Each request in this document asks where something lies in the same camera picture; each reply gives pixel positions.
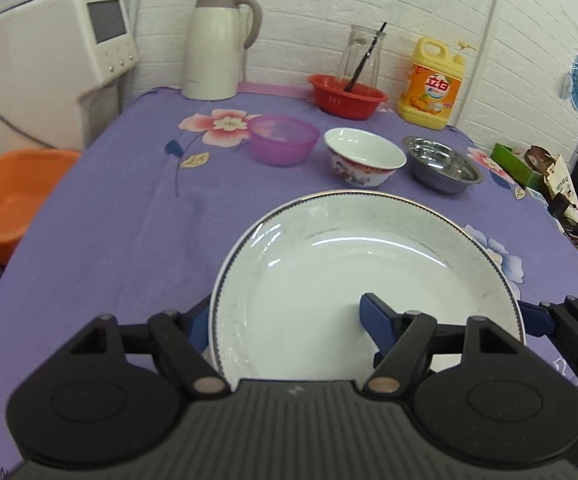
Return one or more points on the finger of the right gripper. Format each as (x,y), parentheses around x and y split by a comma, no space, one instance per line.
(537,319)

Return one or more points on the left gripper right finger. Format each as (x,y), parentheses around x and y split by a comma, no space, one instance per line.
(404,344)

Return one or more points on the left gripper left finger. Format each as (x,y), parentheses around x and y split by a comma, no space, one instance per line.
(180,339)

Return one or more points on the white blue-rimmed plate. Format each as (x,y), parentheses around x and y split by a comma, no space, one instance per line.
(285,304)

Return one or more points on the stainless steel bowl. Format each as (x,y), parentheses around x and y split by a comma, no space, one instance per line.
(439,167)

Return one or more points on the white red-patterned bowl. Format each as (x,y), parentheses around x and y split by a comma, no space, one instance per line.
(362,159)

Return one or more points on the purple plastic bowl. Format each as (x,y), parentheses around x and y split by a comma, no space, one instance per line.
(281,141)

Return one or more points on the cream tote bag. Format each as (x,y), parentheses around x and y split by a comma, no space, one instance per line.
(560,187)

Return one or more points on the green box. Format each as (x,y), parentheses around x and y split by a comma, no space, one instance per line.
(516,168)

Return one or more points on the orange plastic basin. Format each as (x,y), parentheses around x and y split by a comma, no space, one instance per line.
(27,178)

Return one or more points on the red plastic basket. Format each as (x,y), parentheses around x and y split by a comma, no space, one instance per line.
(330,96)

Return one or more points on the yellow detergent bottle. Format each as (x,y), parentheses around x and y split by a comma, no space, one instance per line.
(433,82)

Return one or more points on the white thermos jug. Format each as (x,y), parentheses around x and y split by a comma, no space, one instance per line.
(218,32)

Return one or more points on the white water dispenser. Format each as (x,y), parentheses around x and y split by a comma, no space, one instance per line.
(62,68)

